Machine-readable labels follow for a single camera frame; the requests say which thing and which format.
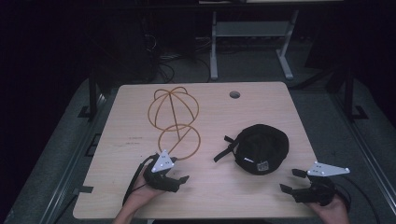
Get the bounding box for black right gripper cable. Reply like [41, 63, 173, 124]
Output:
[333, 175, 381, 224]

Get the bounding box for floor cables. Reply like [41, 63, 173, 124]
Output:
[146, 32, 213, 84]

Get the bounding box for grey metal stand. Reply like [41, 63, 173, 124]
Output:
[209, 9, 301, 81]

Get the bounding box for black cap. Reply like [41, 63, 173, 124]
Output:
[213, 123, 290, 176]

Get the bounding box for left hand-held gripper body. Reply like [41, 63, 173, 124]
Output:
[142, 148, 181, 193]

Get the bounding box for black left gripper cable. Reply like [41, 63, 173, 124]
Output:
[122, 154, 161, 207]

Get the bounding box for golden wire hat stand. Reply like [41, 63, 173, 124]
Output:
[147, 86, 202, 161]

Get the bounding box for grey metal rail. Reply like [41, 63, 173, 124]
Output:
[330, 92, 396, 216]
[38, 92, 108, 224]

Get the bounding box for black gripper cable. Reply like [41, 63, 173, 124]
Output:
[122, 154, 161, 207]
[333, 175, 381, 224]

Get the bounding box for black metal post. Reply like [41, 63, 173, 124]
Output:
[342, 66, 370, 121]
[78, 66, 100, 120]

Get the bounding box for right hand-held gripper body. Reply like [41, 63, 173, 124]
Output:
[292, 161, 351, 207]

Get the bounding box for person's left hand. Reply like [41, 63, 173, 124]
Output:
[123, 169, 166, 209]

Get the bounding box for person's right hand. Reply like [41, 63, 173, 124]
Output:
[306, 194, 350, 221]

